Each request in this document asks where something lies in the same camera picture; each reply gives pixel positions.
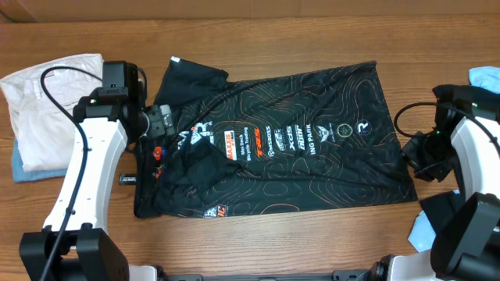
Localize black printed cycling jersey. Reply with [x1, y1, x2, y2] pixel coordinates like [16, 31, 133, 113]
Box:
[134, 57, 417, 219]

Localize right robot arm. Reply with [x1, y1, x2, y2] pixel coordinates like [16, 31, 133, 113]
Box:
[358, 84, 499, 280]

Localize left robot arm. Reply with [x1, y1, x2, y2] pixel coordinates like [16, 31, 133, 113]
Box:
[19, 61, 173, 281]

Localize light blue garment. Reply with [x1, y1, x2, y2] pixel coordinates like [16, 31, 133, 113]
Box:
[469, 66, 500, 94]

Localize folded beige trousers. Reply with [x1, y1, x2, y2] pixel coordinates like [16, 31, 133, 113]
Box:
[1, 54, 103, 172]

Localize folded blue denim garment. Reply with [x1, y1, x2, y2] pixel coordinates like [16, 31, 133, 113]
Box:
[11, 139, 67, 183]

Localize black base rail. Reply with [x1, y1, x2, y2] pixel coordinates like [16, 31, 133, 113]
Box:
[158, 269, 386, 281]

